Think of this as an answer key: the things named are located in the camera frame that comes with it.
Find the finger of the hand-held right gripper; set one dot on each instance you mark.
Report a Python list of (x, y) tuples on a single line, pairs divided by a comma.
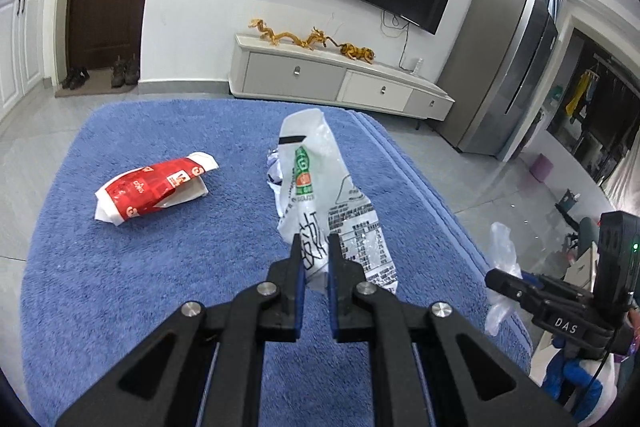
[(547, 283), (507, 287)]

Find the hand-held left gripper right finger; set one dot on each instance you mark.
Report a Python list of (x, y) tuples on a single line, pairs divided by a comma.
[(332, 292)]

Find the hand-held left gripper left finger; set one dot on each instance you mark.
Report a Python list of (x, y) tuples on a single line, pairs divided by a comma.
[(299, 287)]

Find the blue plastic bag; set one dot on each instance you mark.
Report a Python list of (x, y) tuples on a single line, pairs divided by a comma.
[(567, 382)]

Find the white printed plastic bag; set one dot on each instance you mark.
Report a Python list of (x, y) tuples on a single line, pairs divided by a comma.
[(320, 187)]

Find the white trash bin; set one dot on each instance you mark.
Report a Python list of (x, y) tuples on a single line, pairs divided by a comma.
[(612, 382)]

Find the blue white wrapper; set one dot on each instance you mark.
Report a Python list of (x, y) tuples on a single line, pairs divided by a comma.
[(274, 167)]

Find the red white paper wrapper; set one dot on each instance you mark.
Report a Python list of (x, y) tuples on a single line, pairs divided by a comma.
[(150, 189)]

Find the teal bin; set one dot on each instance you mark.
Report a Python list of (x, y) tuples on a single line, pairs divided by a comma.
[(568, 202)]

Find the blue rug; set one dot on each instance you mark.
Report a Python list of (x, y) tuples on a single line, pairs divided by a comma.
[(175, 267)]

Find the yellow hanging garment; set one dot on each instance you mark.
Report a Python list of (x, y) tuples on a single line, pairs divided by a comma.
[(576, 97)]

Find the grey white television stand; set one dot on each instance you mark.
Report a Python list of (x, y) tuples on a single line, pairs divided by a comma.
[(310, 77)]

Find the grey refrigerator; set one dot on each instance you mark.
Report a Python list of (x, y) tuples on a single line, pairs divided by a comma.
[(490, 67)]

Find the small white bottle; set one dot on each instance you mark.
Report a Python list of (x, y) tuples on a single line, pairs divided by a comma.
[(416, 65)]

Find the golden tiger figurine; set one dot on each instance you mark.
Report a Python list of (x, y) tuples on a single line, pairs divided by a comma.
[(357, 52)]

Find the long golden dragon figurine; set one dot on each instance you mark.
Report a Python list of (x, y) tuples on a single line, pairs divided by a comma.
[(277, 37)]

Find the brown boot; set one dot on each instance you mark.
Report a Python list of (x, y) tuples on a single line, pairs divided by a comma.
[(132, 71), (118, 73)]

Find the dark shoes by door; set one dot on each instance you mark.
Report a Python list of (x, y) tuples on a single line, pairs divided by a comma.
[(100, 91)]

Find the black shoe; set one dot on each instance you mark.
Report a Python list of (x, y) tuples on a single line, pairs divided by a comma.
[(82, 76), (70, 79)]

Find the white floor cabinet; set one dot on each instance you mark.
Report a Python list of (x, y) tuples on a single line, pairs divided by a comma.
[(20, 52)]

